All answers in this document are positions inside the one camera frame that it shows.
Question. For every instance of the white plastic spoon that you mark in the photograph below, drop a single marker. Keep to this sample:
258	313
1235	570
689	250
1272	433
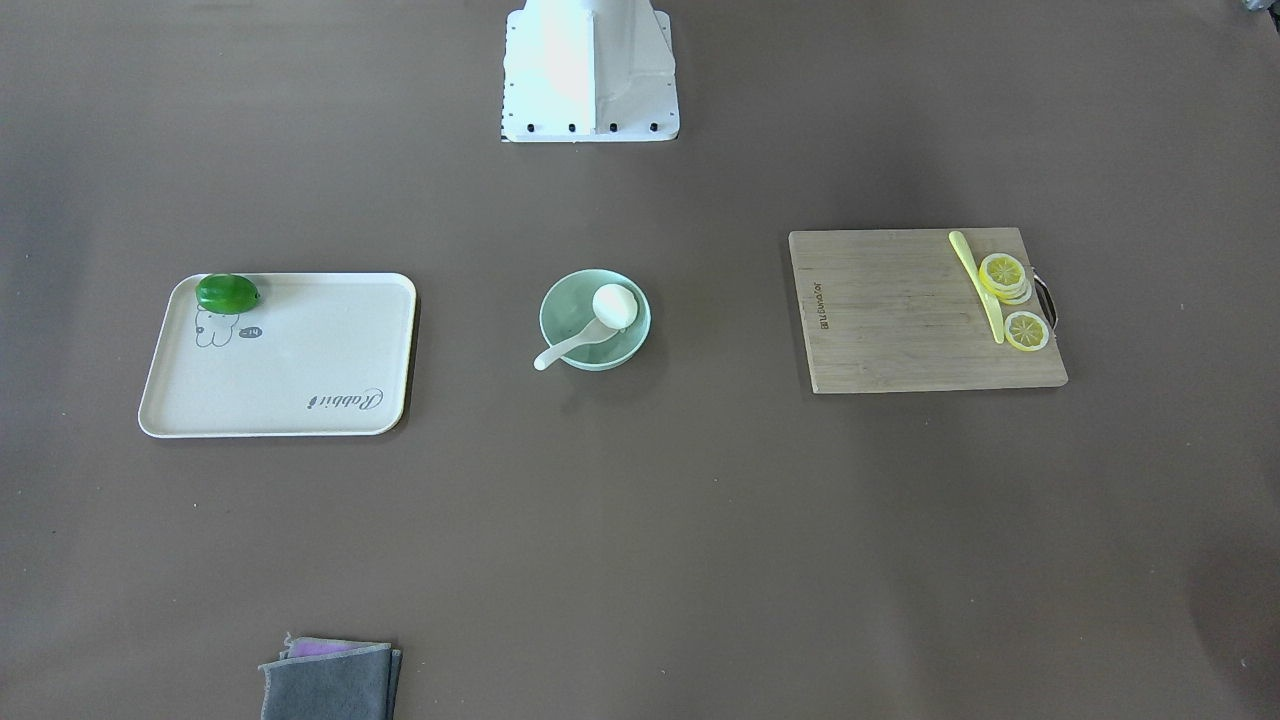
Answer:
594	332

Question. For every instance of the white steamed bun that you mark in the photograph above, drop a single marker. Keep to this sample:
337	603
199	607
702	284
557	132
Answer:
615	306

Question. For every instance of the mint green bowl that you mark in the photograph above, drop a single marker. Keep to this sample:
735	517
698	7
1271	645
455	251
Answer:
568	306

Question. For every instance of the wooden cutting board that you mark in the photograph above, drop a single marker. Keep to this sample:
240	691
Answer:
893	310

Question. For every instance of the cream rabbit serving tray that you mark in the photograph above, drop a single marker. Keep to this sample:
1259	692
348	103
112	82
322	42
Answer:
323	354

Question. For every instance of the yellow plastic knife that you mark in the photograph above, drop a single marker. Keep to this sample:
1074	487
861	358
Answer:
989	301

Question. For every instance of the stacked lemon slices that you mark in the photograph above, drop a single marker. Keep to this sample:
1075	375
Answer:
1006	278

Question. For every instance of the single lemon slice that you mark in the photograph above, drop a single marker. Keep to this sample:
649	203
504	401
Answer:
1026	332

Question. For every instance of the green lime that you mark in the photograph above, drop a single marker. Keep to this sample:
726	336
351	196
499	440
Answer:
227	294

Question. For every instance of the folded grey cloth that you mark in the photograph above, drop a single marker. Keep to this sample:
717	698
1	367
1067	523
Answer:
356	684

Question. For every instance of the purple cloth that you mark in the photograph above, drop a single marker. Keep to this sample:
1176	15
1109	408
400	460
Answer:
296	647

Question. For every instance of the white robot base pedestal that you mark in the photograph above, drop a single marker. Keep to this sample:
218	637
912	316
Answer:
589	72

